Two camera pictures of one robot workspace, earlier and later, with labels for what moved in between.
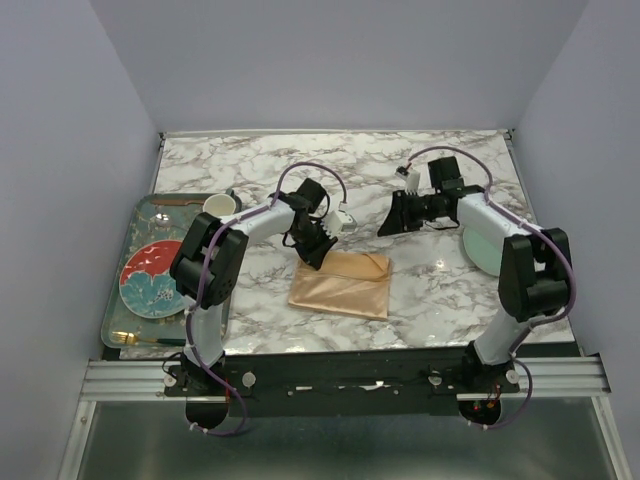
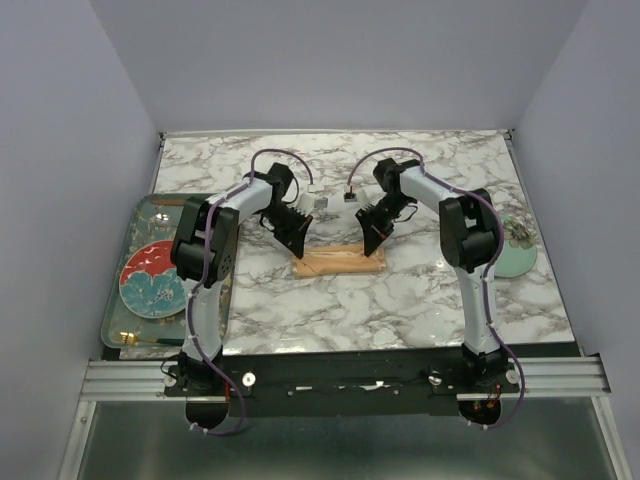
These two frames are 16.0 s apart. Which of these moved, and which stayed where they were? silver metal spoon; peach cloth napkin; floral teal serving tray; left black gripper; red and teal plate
Moved: peach cloth napkin; left black gripper
Stayed: red and teal plate; floral teal serving tray; silver metal spoon
